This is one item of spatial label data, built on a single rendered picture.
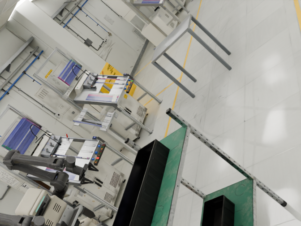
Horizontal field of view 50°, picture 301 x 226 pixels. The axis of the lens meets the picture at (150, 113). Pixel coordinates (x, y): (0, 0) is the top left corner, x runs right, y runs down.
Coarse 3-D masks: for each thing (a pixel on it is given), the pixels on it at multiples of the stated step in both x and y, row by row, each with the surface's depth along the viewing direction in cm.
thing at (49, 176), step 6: (6, 156) 218; (12, 168) 224; (18, 168) 223; (24, 168) 223; (30, 168) 224; (36, 168) 225; (30, 174) 226; (36, 174) 224; (42, 174) 223; (48, 174) 224; (54, 174) 225; (66, 174) 227; (48, 180) 224; (54, 180) 223; (60, 180) 222; (54, 186) 224; (60, 186) 222
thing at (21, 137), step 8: (24, 120) 419; (16, 128) 406; (24, 128) 413; (32, 128) 421; (40, 128) 428; (8, 136) 405; (16, 136) 401; (24, 136) 408; (32, 136) 415; (8, 144) 389; (16, 144) 396; (24, 144) 403; (24, 152) 397
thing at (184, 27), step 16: (192, 16) 423; (176, 32) 419; (192, 32) 393; (208, 32) 432; (160, 48) 435; (208, 48) 402; (224, 48) 443; (176, 64) 471; (224, 64) 412; (176, 80) 442; (192, 80) 483; (192, 96) 452
